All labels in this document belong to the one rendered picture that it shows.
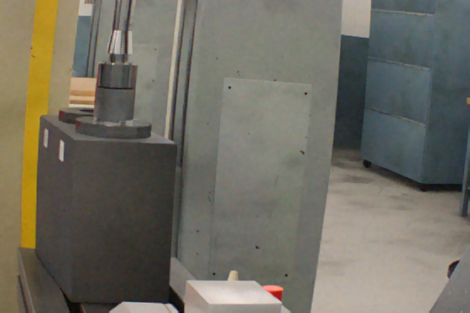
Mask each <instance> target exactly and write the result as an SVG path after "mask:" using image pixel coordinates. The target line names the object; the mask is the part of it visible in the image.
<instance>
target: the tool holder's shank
mask: <svg viewBox="0 0 470 313"><path fill-rule="evenodd" d="M135 3H136V0H115V7H114V12H113V17H112V18H113V20H112V32H111V35H110V38H109V40H108V43H107V49H106V53H109V54H110V55H109V57H108V61H109V62H121V63H127V62H128V55H132V54H133V46H132V43H133V36H132V27H133V17H134V7H135Z"/></svg>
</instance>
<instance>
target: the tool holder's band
mask: <svg viewBox="0 0 470 313"><path fill-rule="evenodd" d="M97 69H98V70H102V71H107V72H113V71H115V72H126V73H135V72H137V71H138V63H137V62H134V63H133V62H127V63H121V62H109V61H108V60H100V61H99V62H98V67H97Z"/></svg>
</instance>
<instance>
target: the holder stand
mask: <svg viewBox="0 0 470 313"><path fill-rule="evenodd" d="M93 110H94V108H93V107H62V108H60V109H59V116H52V115H42V116H40V118H39V150H38V163H37V186H36V196H37V199H36V223H35V227H36V234H35V242H36V245H35V252H36V254H37V255H38V256H39V258H40V260H41V262H42V263H43V264H44V265H45V267H46V268H47V269H48V270H49V272H50V274H51V275H52V276H53V278H54V280H55V282H57V283H58V285H59V286H60V287H61V289H62V290H63V292H64V293H65V294H66V295H67V298H68V300H70V301H71V302H77V303H103V304H113V303H116V304H121V303H122V302H140V303H159V304H163V305H166V304H168V303H169V291H170V265H171V263H170V256H171V246H172V242H171V237H172V227H173V208H174V198H175V169H176V159H177V149H178V146H177V143H174V142H172V141H170V140H168V139H167V138H164V137H162V136H160V135H158V134H156V133H154V132H152V131H151V130H152V124H151V123H147V122H145V121H141V120H136V119H133V123H130V124H113V123H100V122H97V121H94V120H93Z"/></svg>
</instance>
